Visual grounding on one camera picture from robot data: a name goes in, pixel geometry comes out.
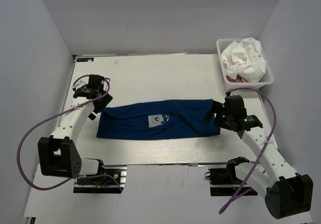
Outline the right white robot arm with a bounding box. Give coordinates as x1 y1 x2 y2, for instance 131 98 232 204
204 94 313 219

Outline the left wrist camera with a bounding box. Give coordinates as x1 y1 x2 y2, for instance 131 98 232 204
72 79 87 91

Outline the white plastic basket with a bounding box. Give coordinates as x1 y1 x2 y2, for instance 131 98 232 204
216 38 274 90

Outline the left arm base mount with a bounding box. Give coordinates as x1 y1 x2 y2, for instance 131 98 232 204
73 166 127 194

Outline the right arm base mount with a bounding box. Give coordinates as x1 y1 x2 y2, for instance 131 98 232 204
204 168 242 197

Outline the white t shirt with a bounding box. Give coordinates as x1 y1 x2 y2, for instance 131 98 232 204
221 37 266 82

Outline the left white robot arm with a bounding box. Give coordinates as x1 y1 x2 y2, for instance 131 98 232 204
38 74 112 183

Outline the blue t shirt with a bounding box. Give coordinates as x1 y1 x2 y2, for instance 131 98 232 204
96 99 220 141

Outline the blue table label sticker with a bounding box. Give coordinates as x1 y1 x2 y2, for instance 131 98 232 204
76 57 94 62

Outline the pink t shirt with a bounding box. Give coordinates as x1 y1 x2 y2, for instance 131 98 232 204
226 75 248 83

